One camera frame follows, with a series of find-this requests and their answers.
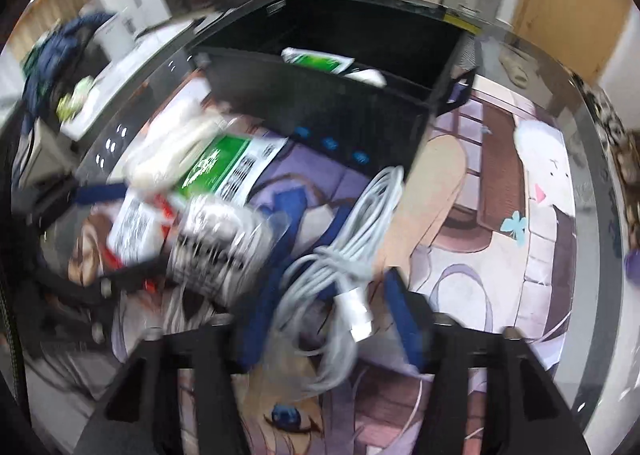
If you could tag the white side cabinet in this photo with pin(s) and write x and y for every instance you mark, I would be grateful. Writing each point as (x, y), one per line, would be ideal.
(125, 70)

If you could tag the beige slippers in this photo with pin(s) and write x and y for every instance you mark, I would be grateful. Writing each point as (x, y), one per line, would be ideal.
(515, 65)

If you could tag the white pads pack green label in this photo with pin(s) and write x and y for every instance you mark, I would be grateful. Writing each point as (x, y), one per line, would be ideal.
(200, 155)

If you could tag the white soft roll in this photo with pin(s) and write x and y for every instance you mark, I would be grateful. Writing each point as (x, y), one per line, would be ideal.
(367, 76)

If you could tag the wooden door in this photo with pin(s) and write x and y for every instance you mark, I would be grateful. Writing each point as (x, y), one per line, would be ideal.
(570, 0)

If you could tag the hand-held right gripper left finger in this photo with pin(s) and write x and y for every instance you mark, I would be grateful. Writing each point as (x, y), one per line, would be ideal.
(260, 315)

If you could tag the silver packet black print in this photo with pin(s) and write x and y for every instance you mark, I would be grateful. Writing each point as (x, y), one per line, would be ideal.
(220, 245)

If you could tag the yellow green cloth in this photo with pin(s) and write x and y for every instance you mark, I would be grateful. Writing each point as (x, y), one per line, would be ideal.
(75, 97)

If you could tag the black-framed glass table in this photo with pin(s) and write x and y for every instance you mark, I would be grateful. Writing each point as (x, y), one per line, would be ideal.
(587, 160)

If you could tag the blue puffer jacket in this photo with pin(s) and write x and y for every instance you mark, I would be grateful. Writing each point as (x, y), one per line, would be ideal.
(55, 50)

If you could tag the printed anime desk mat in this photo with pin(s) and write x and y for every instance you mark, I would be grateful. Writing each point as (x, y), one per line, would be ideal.
(480, 235)

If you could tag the white red packet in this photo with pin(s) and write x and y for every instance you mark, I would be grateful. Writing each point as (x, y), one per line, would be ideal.
(135, 230)

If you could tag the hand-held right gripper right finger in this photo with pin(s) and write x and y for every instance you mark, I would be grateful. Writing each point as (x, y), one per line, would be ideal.
(407, 325)

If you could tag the black storage box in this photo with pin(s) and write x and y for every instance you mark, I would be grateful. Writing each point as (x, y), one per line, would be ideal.
(345, 110)

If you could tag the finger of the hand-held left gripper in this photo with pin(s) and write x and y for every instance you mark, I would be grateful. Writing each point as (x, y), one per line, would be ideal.
(137, 275)
(100, 192)

